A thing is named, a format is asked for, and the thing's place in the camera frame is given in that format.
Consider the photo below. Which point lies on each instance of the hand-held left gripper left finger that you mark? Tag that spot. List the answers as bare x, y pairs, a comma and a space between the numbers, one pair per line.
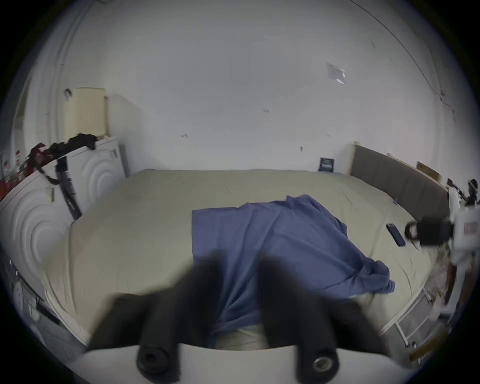
176, 311

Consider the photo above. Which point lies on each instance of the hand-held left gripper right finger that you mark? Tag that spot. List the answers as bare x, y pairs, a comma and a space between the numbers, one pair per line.
292, 311

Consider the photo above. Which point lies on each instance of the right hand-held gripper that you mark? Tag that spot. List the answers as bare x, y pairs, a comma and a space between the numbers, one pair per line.
463, 230

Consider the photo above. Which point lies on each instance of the blue shirt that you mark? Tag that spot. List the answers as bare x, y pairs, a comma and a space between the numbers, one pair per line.
281, 240

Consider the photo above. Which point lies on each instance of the black phone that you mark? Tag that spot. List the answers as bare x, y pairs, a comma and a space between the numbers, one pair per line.
396, 234

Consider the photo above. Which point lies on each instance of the grey padded headboard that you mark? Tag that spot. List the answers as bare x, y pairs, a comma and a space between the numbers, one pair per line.
397, 180

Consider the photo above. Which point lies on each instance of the bed with beige sheet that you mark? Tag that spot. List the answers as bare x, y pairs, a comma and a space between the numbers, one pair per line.
150, 210

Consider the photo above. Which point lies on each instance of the white washing machine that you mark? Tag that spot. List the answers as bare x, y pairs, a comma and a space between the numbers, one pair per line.
97, 176
30, 221

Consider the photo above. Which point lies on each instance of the black garment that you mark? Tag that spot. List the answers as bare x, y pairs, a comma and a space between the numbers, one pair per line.
75, 144

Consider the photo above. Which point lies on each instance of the red and black bag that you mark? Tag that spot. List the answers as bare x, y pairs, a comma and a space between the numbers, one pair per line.
37, 153

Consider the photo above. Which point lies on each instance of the paper sheet on wall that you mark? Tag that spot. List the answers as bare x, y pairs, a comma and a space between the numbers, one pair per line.
336, 73

